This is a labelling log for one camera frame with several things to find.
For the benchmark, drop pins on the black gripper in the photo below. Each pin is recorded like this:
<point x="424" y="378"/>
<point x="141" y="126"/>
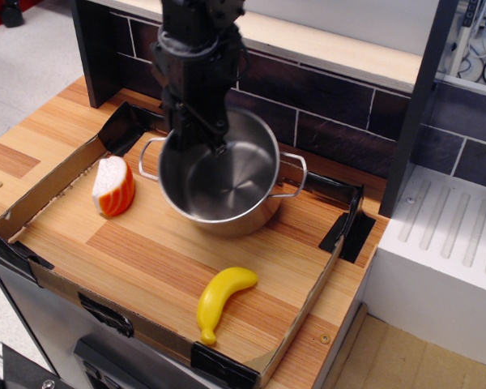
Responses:
<point x="195" y="81"/>

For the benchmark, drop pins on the stainless steel pot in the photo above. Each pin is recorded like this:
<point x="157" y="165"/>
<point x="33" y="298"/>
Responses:
<point x="230" y="193"/>

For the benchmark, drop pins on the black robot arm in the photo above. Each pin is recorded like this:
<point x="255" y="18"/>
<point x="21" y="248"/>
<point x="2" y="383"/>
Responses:
<point x="196" y="22"/>

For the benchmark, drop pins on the cardboard fence with black tape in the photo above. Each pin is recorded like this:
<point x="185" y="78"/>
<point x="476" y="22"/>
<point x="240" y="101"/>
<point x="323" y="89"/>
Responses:
<point x="111" y="301"/>

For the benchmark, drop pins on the orange white salmon sushi toy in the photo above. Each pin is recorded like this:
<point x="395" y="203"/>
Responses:
<point x="114" y="187"/>

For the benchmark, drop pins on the yellow toy banana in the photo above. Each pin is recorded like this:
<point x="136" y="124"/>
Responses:
<point x="215" y="295"/>

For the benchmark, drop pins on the white sink drainboard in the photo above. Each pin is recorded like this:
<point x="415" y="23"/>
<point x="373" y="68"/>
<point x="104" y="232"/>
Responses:
<point x="428" y="276"/>

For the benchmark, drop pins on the dark grey shelf frame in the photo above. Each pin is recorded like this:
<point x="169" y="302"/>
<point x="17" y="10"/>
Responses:
<point x="326" y="115"/>

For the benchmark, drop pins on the white power strip with cables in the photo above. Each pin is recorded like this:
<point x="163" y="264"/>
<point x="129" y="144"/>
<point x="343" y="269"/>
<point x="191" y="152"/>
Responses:
<point x="465" y="56"/>

